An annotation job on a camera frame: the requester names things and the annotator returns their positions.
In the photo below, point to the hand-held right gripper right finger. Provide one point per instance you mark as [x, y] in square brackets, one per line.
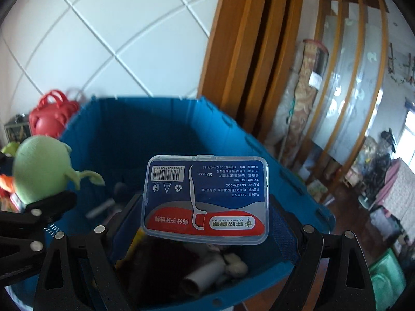
[285, 233]

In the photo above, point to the rolled patterned mat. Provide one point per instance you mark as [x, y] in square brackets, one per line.
[304, 103]

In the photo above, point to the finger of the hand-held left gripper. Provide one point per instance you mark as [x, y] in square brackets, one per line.
[48, 202]

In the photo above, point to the clear dental floss pick box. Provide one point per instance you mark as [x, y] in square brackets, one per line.
[207, 197]

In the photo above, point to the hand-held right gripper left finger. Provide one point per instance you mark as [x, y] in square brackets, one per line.
[124, 233]

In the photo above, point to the pink checkered cloth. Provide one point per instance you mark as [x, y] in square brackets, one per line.
[400, 188]

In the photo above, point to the dark picture box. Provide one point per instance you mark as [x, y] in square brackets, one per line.
[16, 129]

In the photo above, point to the wooden door frame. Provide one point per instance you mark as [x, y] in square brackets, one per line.
[246, 55]

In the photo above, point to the white cylindrical tube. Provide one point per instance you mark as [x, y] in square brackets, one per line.
[202, 277]

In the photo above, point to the wooden glass partition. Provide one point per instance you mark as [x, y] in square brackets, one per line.
[350, 87]

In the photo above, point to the yellow stick item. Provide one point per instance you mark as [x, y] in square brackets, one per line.
[131, 247]

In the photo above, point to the light green plush toy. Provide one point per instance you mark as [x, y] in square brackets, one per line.
[39, 168]

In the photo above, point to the blue plastic storage bin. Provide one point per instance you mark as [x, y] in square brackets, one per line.
[155, 136]

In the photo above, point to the small white lumpy item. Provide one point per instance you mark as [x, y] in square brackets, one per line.
[236, 265]

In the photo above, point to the grey marker pen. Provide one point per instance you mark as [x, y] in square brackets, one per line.
[100, 209]

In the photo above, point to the orange toy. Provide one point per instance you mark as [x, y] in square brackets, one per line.
[5, 183]

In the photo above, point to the green plastic stool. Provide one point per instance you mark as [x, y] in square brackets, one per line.
[387, 275]

